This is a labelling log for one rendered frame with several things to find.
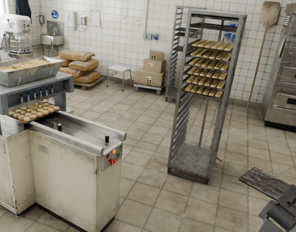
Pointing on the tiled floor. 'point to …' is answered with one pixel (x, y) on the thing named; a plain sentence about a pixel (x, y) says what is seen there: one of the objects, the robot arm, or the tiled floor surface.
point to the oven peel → (266, 18)
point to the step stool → (120, 74)
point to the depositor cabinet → (14, 168)
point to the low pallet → (89, 83)
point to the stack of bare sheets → (264, 183)
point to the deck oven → (287, 76)
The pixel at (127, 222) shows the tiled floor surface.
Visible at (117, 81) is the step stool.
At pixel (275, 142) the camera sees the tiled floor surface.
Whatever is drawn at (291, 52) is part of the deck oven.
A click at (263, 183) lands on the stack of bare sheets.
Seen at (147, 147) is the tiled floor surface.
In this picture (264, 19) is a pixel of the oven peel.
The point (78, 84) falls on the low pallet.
